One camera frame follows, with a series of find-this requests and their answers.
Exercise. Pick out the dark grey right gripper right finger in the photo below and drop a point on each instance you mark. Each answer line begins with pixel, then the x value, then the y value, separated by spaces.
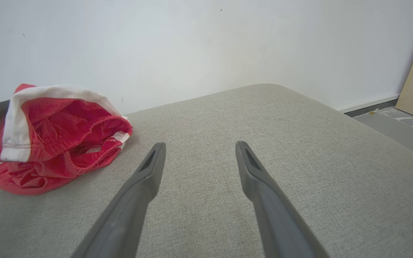
pixel 274 215

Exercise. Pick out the white and dark baseboard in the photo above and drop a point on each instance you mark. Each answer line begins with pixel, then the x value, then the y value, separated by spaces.
pixel 371 106

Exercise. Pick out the red shorts with white stripe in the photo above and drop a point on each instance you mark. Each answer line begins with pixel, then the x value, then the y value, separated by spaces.
pixel 59 122

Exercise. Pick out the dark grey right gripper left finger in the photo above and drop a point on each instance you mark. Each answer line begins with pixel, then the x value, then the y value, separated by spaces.
pixel 131 215

